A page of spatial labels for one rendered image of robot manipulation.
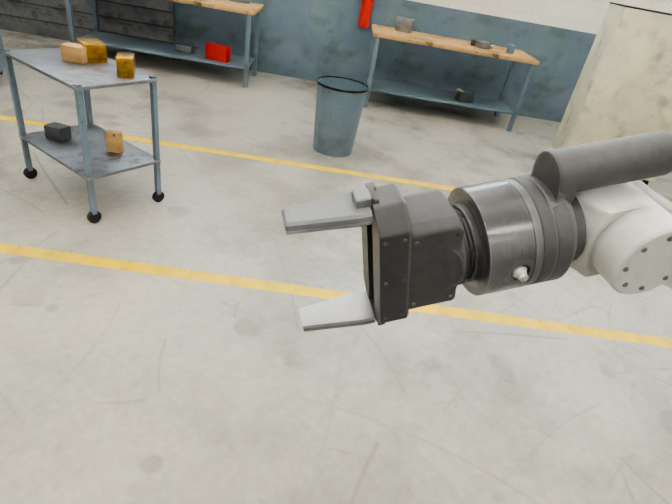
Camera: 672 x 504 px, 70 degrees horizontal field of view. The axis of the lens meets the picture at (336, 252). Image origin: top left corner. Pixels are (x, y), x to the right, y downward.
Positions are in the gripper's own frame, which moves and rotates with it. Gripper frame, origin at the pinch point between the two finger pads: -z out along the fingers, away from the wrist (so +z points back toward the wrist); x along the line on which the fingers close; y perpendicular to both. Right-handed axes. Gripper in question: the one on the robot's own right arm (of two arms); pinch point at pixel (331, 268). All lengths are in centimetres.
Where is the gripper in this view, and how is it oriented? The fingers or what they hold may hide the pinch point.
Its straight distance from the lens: 37.6
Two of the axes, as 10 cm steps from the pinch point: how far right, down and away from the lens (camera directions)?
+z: 9.8, -1.9, 1.1
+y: 2.1, 6.4, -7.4
